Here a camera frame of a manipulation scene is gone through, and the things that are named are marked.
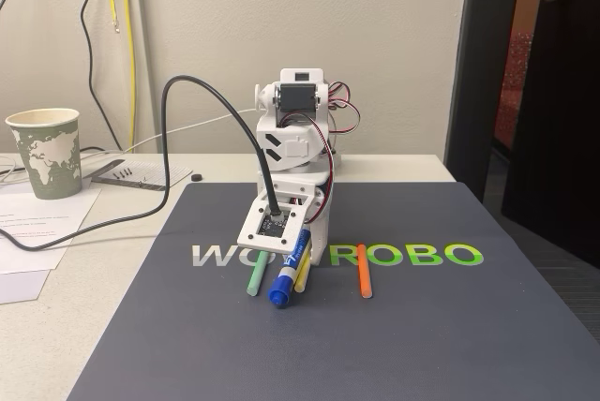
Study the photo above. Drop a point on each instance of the yellow chalk stick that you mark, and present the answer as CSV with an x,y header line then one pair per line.
x,y
302,274

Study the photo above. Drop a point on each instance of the blue dry erase marker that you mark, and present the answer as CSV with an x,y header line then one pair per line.
x,y
283,286

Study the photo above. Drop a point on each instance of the orange chalk stick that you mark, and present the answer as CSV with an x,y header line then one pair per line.
x,y
364,272

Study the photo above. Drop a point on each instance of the green chalk stick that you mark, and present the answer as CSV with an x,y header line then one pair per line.
x,y
257,277

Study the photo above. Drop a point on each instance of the small black round cap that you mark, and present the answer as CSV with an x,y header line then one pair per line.
x,y
197,177

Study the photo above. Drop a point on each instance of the dark grey WOWROBO mat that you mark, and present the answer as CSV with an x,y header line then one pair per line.
x,y
422,335

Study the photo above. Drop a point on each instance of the lined paper sheet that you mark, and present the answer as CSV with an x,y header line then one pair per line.
x,y
150,173

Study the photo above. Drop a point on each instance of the red patterned fabric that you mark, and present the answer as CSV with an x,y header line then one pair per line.
x,y
513,87

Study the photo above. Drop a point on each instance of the paper cup with world map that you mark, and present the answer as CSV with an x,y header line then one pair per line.
x,y
51,157

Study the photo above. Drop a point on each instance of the dark wooden door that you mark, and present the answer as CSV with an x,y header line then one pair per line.
x,y
558,115

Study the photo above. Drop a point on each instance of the large white paper sheet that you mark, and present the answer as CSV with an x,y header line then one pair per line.
x,y
28,251

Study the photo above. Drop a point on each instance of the small white paper sheet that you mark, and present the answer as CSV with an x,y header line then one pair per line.
x,y
19,286

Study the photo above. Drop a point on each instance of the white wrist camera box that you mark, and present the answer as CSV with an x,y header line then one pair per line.
x,y
262,239

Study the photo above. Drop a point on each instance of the dark grey door frame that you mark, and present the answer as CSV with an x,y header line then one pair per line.
x,y
473,92

